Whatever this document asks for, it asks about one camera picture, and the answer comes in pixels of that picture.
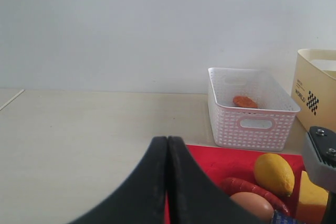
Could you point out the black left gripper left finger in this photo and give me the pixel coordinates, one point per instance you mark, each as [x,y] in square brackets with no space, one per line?
[141,197]

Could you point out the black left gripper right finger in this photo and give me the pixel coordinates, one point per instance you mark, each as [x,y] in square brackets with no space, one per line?
[192,197]

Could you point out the red sausage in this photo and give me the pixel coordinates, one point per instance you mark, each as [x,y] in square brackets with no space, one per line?
[233,185]

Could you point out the brown egg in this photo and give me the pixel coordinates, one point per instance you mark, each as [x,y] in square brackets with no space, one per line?
[254,204]

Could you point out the yellow lemon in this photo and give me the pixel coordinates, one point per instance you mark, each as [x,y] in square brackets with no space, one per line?
[273,173]

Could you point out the white blue packet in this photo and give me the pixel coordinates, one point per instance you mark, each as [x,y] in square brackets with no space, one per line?
[280,218]

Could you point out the yellow cheese wedge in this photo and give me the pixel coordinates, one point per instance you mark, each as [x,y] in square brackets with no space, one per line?
[312,201]

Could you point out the red table cloth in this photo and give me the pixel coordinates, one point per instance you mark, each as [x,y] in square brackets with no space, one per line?
[220,163]

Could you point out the white perforated plastic basket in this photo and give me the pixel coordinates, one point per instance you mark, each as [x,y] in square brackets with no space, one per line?
[263,129]

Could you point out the cream plastic bin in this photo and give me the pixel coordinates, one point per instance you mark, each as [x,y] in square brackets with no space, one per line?
[313,88]

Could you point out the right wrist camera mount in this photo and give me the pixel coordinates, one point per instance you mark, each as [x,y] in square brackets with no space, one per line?
[318,155]

